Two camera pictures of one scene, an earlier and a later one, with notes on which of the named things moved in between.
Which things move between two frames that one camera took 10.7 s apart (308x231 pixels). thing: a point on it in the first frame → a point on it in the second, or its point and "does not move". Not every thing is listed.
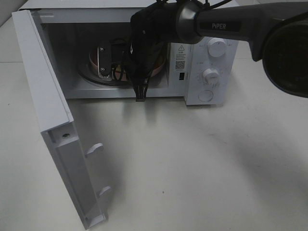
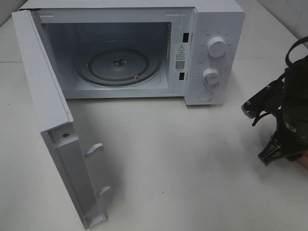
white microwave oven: [56, 123] does not move
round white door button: [205, 96] does not move
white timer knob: [211, 76] does not move
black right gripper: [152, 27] → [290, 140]
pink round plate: [121, 72] → [303, 160]
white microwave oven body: [91, 43] does not move
